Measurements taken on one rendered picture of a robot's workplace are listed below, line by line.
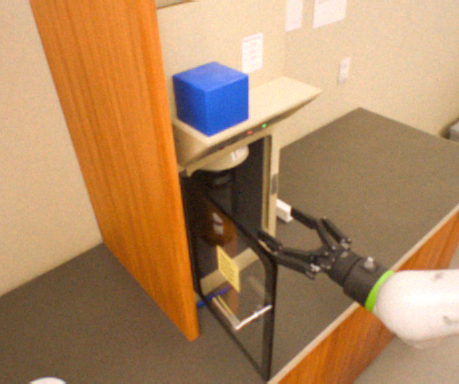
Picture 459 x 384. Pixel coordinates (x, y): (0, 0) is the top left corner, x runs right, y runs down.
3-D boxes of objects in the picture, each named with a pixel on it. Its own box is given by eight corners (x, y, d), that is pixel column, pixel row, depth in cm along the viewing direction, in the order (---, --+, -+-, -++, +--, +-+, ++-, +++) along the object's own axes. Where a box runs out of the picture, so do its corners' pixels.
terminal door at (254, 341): (200, 293, 108) (185, 172, 84) (269, 384, 88) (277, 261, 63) (197, 294, 108) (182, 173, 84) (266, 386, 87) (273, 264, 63)
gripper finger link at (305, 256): (327, 263, 87) (326, 268, 86) (276, 255, 90) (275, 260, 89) (329, 251, 85) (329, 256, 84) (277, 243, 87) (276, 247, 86)
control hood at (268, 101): (174, 163, 83) (168, 120, 77) (282, 113, 99) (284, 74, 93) (208, 188, 76) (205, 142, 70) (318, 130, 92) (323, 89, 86)
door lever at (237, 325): (232, 292, 84) (232, 284, 82) (259, 324, 78) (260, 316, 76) (211, 304, 82) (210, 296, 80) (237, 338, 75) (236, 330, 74)
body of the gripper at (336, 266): (369, 250, 82) (332, 228, 88) (344, 272, 78) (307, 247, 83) (362, 274, 87) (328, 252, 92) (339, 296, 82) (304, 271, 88)
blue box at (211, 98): (176, 119, 77) (171, 74, 72) (216, 103, 82) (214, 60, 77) (208, 138, 71) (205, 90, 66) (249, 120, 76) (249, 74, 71)
